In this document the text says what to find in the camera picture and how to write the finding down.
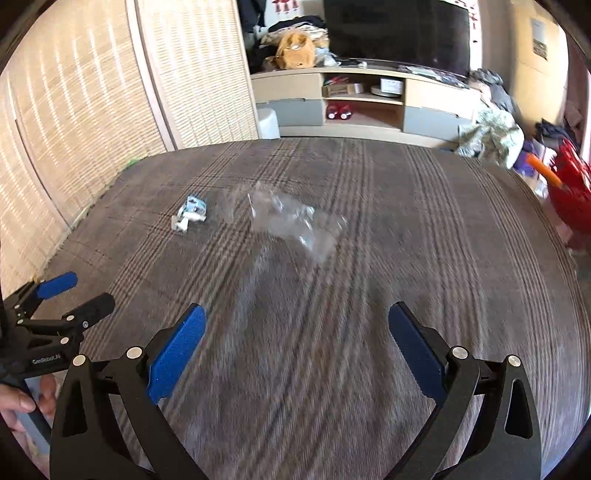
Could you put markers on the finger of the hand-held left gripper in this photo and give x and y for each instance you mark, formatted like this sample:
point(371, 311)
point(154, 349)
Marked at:
point(99, 304)
point(57, 282)

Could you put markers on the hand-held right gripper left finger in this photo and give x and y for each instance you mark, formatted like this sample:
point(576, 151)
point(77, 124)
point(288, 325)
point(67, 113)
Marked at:
point(178, 355)

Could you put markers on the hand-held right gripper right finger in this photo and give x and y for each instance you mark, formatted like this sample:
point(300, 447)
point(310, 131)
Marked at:
point(415, 350)

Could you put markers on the small white and blue wrapper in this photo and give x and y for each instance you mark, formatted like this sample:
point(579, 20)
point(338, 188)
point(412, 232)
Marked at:
point(189, 214)

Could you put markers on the clear crinkled plastic wrapper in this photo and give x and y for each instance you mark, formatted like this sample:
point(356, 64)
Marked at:
point(286, 221)

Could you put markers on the person's left hand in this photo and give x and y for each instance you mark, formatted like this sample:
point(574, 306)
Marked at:
point(14, 401)

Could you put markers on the woven sliding door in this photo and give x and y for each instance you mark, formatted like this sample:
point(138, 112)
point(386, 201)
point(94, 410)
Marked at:
point(87, 120)
point(23, 207)
point(198, 74)

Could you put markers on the grey plaid blanket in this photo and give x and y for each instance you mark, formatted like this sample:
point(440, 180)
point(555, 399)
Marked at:
point(323, 346)

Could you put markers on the orange stick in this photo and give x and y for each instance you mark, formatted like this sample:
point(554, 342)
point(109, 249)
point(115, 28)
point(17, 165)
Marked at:
point(545, 170)

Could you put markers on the red bag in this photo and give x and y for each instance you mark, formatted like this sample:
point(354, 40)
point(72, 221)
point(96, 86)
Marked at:
point(572, 194)

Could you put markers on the purple and white bag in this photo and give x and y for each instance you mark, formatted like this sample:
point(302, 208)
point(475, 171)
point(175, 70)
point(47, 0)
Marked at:
point(531, 159)

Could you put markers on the light green patterned cloth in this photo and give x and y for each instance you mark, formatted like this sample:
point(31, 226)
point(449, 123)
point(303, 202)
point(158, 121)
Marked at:
point(494, 136)

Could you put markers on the white round bin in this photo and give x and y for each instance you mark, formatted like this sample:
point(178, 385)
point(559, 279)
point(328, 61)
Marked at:
point(268, 123)

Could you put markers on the red bottle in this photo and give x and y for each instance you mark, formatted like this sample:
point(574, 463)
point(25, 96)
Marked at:
point(344, 113)
point(331, 112)

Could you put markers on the dark clothing heap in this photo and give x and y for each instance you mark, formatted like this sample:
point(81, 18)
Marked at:
point(554, 131)

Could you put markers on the small white box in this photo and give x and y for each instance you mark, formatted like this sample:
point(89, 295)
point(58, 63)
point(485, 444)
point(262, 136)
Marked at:
point(390, 85)

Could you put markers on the flat cardboard box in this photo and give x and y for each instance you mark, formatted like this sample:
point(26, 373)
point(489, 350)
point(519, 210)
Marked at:
point(341, 90)

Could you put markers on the grey clothing heap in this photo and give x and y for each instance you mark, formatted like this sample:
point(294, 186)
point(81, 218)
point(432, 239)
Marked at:
point(496, 90)

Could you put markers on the tall cardboard box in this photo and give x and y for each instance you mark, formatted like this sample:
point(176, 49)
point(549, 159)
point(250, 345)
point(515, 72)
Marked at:
point(531, 92)

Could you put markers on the beige television cabinet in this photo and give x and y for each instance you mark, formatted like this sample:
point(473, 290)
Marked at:
point(286, 85)

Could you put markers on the black flat television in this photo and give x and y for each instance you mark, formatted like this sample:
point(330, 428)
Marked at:
point(397, 32)

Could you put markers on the brown plush toy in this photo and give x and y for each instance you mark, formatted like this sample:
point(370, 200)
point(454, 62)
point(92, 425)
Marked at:
point(293, 50)

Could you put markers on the pile of clothes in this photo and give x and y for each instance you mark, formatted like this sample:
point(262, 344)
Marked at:
point(318, 27)

